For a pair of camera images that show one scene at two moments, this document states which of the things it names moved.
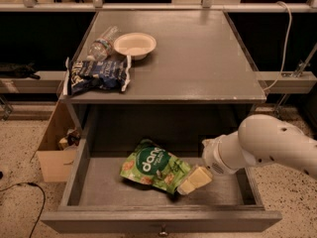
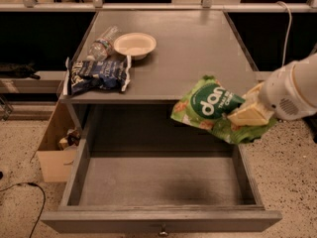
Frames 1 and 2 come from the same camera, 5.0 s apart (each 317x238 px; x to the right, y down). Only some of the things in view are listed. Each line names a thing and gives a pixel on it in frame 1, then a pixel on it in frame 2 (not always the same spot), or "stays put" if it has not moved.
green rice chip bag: [152, 164] -> [205, 103]
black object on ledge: [16, 70] stays put
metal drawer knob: [163, 229] stays put
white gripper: [211, 158] -> [279, 91]
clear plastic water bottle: [101, 47] stays put
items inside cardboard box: [72, 139] stays put
